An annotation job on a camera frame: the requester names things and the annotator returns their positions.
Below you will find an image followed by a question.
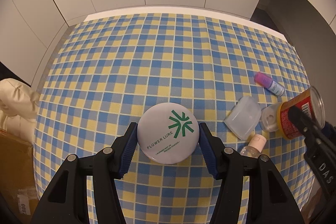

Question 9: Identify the blue yellow checkered tablecloth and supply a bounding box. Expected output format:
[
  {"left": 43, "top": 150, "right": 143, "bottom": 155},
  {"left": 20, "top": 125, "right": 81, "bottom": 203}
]
[{"left": 33, "top": 13, "right": 315, "bottom": 224}]

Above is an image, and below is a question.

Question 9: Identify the cream padded chair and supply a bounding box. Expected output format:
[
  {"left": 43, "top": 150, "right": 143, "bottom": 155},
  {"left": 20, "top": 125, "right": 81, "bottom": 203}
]
[{"left": 0, "top": 78, "right": 41, "bottom": 140}]

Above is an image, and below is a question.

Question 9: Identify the clear bottle with pink cap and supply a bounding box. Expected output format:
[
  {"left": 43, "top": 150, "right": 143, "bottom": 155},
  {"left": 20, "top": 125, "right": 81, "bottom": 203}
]
[{"left": 239, "top": 134, "right": 267, "bottom": 159}]

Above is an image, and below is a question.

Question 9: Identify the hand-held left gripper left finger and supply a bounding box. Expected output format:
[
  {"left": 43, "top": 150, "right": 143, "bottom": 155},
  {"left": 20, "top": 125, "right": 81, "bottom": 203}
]
[{"left": 37, "top": 122, "right": 138, "bottom": 224}]

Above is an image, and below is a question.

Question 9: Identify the small clear jar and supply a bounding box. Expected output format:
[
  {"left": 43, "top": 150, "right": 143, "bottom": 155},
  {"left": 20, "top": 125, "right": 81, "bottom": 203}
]
[{"left": 261, "top": 103, "right": 284, "bottom": 132}]

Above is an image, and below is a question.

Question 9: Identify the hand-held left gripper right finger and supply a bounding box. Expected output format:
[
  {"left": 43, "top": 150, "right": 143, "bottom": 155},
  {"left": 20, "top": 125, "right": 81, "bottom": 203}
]
[{"left": 199, "top": 122, "right": 301, "bottom": 224}]

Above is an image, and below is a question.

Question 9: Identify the small purple-capped bottle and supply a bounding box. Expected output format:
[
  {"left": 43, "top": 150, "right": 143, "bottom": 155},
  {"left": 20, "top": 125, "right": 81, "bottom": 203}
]
[{"left": 255, "top": 72, "right": 285, "bottom": 96}]

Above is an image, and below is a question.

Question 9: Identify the brown cardboard box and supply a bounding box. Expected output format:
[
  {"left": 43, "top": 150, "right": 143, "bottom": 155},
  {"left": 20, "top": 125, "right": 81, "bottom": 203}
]
[{"left": 0, "top": 128, "right": 40, "bottom": 224}]

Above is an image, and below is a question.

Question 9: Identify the red tin can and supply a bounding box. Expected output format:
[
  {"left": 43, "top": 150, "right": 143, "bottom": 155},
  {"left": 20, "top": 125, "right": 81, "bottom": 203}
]
[{"left": 278, "top": 86, "right": 326, "bottom": 140}]

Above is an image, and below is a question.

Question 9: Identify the white round powder compact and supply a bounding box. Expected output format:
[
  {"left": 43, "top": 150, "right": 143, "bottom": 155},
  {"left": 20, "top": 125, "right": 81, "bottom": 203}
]
[{"left": 137, "top": 103, "right": 199, "bottom": 165}]

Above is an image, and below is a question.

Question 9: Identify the frosted plastic lid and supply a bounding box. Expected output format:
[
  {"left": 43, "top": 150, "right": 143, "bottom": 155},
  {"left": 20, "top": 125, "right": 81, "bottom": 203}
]
[{"left": 224, "top": 96, "right": 262, "bottom": 140}]

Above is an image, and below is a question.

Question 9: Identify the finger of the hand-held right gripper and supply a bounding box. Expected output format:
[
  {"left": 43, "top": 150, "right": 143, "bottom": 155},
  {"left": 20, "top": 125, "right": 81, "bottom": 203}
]
[
  {"left": 288, "top": 106, "right": 319, "bottom": 143},
  {"left": 325, "top": 122, "right": 336, "bottom": 140}
]

